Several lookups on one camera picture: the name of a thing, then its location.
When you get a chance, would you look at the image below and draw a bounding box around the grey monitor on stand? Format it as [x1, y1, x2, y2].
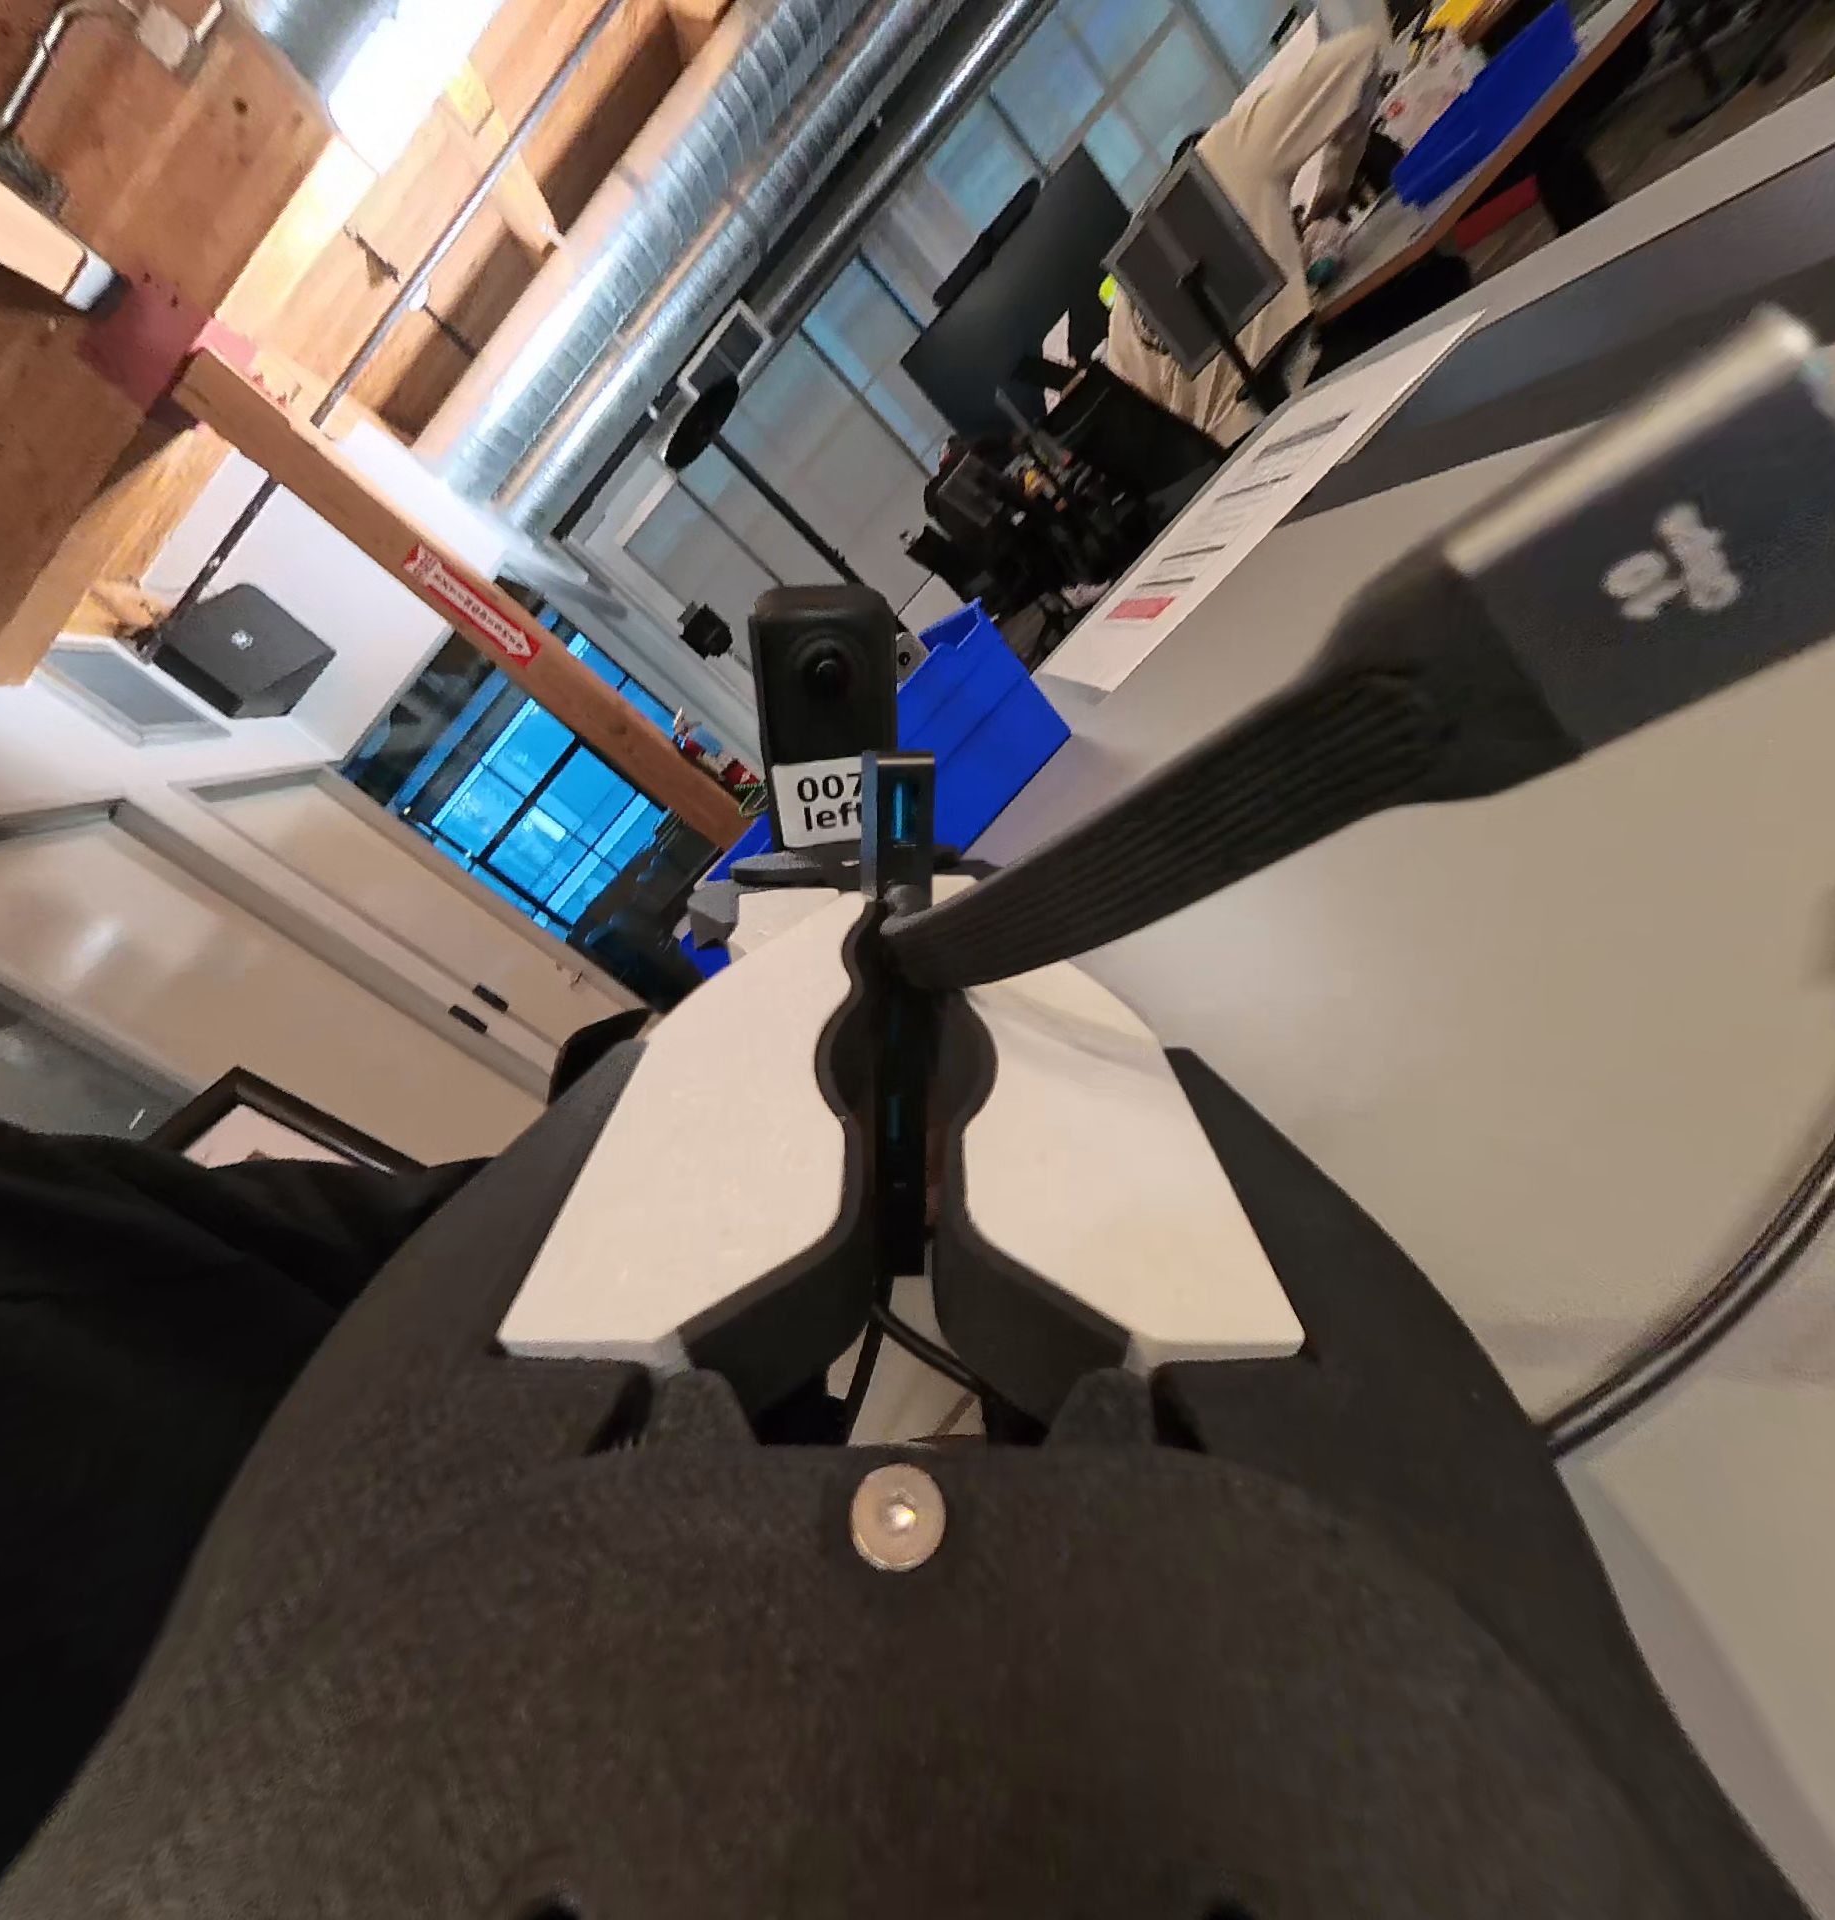
[1116, 151, 1289, 373]

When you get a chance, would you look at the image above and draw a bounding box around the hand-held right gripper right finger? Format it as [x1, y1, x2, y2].
[933, 958, 1312, 1409]

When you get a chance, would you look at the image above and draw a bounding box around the blue bin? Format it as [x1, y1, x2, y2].
[1387, 0, 1587, 209]
[681, 598, 1075, 983]

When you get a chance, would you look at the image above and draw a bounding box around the slim black USB hub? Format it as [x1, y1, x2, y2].
[858, 749, 942, 1279]

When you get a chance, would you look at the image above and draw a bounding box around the black stand pole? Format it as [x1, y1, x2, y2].
[661, 373, 875, 605]

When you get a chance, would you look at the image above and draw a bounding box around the paper sheet red label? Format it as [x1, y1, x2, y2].
[1067, 310, 1484, 692]

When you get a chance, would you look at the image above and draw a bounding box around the wooden table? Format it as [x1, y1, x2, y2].
[1304, 0, 1665, 326]

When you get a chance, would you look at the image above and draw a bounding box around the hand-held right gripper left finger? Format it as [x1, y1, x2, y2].
[496, 901, 875, 1409]

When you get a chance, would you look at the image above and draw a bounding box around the framed picture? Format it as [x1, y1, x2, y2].
[142, 1067, 414, 1178]

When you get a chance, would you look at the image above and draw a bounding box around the black braided cable grey plug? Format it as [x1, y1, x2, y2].
[1542, 1073, 1835, 1457]

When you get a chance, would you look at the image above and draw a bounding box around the black box device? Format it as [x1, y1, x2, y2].
[157, 581, 333, 721]

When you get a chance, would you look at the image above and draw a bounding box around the wooden column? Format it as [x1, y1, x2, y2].
[171, 336, 755, 855]

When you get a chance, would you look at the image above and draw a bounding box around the white cabinet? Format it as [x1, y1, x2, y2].
[0, 754, 649, 1166]

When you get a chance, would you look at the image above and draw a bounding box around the silver ventilation duct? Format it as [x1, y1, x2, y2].
[436, 0, 1049, 529]

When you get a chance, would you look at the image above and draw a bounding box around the black monitor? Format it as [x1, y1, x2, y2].
[895, 142, 1134, 441]

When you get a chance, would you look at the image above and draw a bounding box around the person's torso black jacket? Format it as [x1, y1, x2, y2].
[0, 1113, 494, 1911]

